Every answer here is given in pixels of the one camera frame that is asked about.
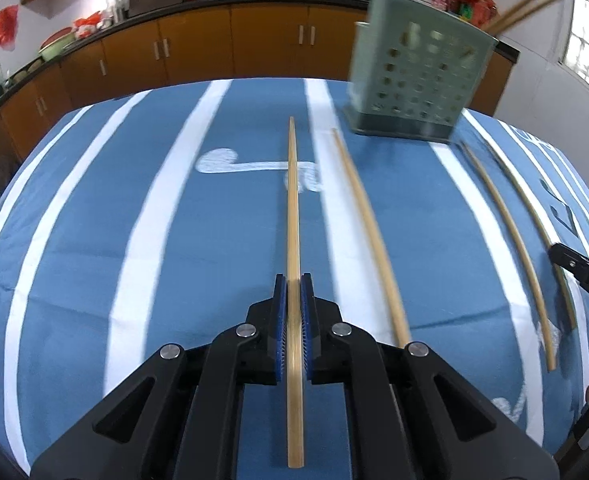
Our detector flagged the green perforated utensil holder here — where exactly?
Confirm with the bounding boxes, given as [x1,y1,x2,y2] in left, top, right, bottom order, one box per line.
[343,0,499,142]

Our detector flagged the wooden base cabinets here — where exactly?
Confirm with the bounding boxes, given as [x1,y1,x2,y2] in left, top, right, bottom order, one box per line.
[0,2,520,196]

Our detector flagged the blue white striped tablecloth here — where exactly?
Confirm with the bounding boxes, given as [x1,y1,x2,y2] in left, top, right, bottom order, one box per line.
[0,77,589,480]

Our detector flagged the red white plastic bag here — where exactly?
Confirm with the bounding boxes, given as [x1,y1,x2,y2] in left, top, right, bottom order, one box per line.
[73,11,102,40]

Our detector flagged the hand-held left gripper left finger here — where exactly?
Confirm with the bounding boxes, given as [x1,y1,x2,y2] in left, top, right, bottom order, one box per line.
[32,274,289,480]

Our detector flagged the clear plastic container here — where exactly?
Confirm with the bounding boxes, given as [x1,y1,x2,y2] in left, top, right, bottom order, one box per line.
[105,0,130,23]

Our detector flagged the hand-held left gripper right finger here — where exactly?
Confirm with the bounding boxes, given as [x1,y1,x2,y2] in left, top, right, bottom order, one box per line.
[301,271,560,480]

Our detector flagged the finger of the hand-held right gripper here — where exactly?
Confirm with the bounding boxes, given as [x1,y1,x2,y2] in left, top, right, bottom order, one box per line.
[549,242,589,278]

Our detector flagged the red hanging plastic bag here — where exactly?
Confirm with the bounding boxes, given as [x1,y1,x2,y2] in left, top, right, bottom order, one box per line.
[0,5,20,51]

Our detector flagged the green basin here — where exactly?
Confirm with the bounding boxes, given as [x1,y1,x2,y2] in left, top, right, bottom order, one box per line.
[38,27,75,61]

